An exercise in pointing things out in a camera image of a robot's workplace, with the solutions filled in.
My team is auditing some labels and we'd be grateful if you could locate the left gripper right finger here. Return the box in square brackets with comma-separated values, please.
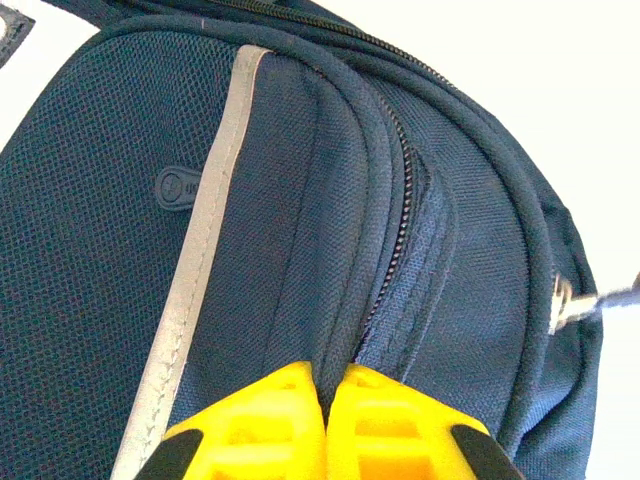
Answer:
[324, 362, 524, 480]

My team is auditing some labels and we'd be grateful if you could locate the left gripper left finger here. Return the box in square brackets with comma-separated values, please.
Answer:
[133, 359, 330, 480]

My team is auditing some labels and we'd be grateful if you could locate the navy blue backpack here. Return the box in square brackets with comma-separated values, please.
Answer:
[0, 0, 640, 480]

